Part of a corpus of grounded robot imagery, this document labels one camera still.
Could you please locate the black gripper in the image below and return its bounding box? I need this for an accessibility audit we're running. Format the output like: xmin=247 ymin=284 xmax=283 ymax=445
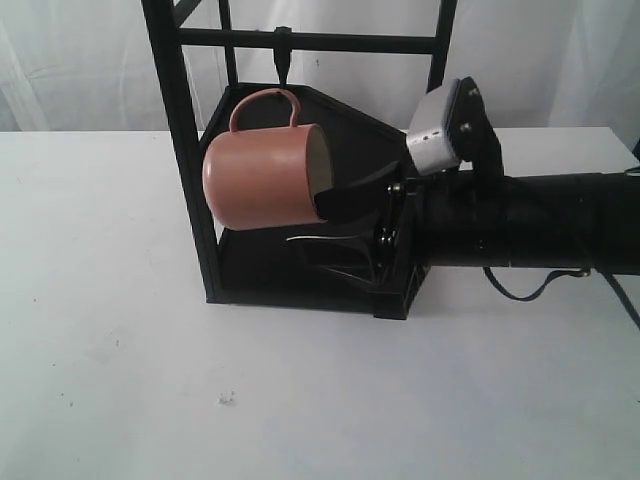
xmin=286 ymin=172 xmax=429 ymax=320

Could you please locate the pink ceramic mug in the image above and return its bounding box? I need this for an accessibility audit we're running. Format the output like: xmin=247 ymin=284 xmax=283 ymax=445
xmin=202 ymin=88 xmax=334 ymax=231

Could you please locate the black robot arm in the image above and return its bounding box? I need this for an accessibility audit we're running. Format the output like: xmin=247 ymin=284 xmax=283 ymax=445
xmin=288 ymin=169 xmax=639 ymax=320

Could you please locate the black metal shelf rack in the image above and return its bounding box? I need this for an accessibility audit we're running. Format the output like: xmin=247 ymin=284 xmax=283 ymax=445
xmin=142 ymin=0 xmax=456 ymax=315

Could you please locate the white backdrop curtain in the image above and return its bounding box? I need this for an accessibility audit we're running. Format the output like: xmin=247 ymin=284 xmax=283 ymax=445
xmin=1 ymin=1 xmax=639 ymax=144

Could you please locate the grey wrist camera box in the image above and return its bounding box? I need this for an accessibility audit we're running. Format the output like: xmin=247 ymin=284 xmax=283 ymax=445
xmin=406 ymin=78 xmax=461 ymax=177

